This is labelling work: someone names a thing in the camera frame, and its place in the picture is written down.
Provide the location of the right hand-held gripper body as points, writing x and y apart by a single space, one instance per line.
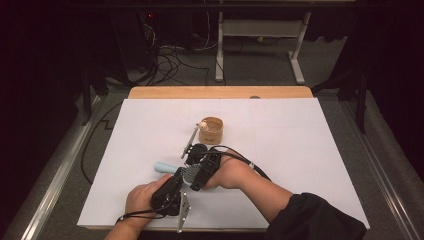
210 163

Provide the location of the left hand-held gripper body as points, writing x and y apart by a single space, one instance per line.
166 198

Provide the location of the light blue hairbrush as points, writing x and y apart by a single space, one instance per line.
163 167

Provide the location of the person's right hand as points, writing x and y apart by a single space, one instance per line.
231 175

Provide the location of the person's left hand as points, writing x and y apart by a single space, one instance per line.
141 198

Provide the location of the round wooden cup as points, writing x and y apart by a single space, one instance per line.
213 133

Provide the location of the white table cover board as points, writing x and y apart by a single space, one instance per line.
300 150

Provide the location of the black metal stand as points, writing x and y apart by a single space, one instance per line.
90 96
356 90

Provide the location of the person's black sleeve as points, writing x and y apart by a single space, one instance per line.
316 220

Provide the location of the black computer tower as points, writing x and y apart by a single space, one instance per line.
133 43

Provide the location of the aluminium floor rail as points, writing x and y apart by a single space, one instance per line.
383 173
56 180

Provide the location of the white metal desk frame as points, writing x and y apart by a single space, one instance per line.
260 28

